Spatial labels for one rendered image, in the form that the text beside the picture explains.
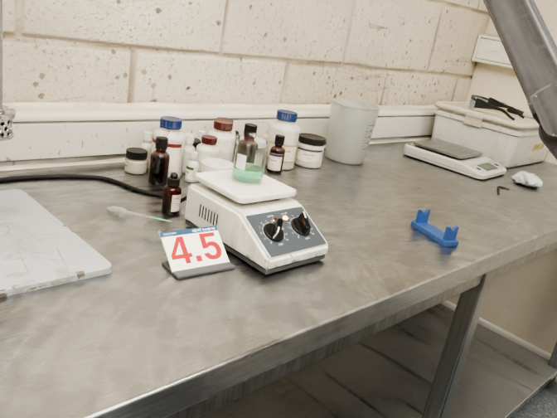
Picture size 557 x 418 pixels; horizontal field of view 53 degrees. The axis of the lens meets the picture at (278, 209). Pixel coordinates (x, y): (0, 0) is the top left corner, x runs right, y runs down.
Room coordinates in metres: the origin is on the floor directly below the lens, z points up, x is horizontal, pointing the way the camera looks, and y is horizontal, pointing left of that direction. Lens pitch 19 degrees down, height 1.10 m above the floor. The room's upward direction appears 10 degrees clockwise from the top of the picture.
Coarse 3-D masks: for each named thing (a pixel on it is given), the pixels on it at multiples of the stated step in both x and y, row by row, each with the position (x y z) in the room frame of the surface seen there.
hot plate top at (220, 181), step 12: (204, 180) 0.81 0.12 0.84; (216, 180) 0.82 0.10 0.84; (228, 180) 0.83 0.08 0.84; (264, 180) 0.86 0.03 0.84; (228, 192) 0.77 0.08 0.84; (240, 192) 0.78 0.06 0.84; (252, 192) 0.79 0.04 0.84; (264, 192) 0.80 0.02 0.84; (276, 192) 0.81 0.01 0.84; (288, 192) 0.83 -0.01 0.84
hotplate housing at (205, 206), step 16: (192, 192) 0.82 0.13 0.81; (208, 192) 0.81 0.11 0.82; (192, 208) 0.82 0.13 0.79; (208, 208) 0.79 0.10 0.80; (224, 208) 0.77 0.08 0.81; (240, 208) 0.76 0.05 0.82; (256, 208) 0.78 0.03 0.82; (272, 208) 0.79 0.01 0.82; (288, 208) 0.81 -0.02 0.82; (192, 224) 0.82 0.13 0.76; (208, 224) 0.79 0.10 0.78; (224, 224) 0.77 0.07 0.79; (240, 224) 0.74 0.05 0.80; (224, 240) 0.76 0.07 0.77; (240, 240) 0.74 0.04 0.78; (256, 240) 0.72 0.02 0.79; (240, 256) 0.74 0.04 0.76; (256, 256) 0.71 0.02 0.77; (288, 256) 0.73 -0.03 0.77; (304, 256) 0.75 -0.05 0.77; (320, 256) 0.78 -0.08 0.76; (272, 272) 0.71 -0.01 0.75
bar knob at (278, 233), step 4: (280, 220) 0.75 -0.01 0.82; (268, 224) 0.75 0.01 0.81; (272, 224) 0.76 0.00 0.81; (276, 224) 0.74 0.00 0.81; (280, 224) 0.75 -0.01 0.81; (264, 228) 0.74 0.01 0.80; (268, 228) 0.75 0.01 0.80; (272, 228) 0.75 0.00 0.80; (276, 228) 0.73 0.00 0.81; (280, 228) 0.74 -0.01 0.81; (264, 232) 0.74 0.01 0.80; (268, 232) 0.74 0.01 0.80; (272, 232) 0.74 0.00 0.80; (276, 232) 0.73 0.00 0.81; (280, 232) 0.75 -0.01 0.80; (268, 236) 0.73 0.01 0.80; (272, 236) 0.73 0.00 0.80; (276, 236) 0.73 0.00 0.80; (280, 236) 0.74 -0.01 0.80; (272, 240) 0.73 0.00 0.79; (276, 240) 0.73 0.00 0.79; (280, 240) 0.74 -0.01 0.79
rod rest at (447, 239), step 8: (416, 216) 1.03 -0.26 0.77; (424, 216) 1.03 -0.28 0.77; (416, 224) 1.02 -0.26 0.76; (424, 224) 1.02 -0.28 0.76; (424, 232) 0.99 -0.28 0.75; (432, 232) 0.98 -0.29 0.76; (440, 232) 0.99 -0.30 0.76; (448, 232) 0.95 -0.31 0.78; (456, 232) 0.96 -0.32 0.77; (440, 240) 0.96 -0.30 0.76; (448, 240) 0.96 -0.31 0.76; (456, 240) 0.97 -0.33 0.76
